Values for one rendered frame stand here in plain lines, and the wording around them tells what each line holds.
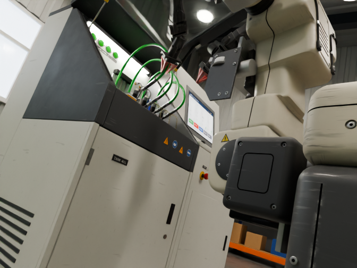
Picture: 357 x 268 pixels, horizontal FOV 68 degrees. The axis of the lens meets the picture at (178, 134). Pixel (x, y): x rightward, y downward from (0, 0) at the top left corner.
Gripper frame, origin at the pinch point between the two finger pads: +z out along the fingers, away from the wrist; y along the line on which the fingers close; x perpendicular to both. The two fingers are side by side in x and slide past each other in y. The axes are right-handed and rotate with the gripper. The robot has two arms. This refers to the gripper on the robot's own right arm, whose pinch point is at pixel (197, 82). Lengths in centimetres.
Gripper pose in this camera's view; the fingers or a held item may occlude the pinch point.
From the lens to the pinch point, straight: 141.4
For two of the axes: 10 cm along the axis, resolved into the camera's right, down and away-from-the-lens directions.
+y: -2.8, -6.2, 7.3
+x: -7.3, -3.6, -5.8
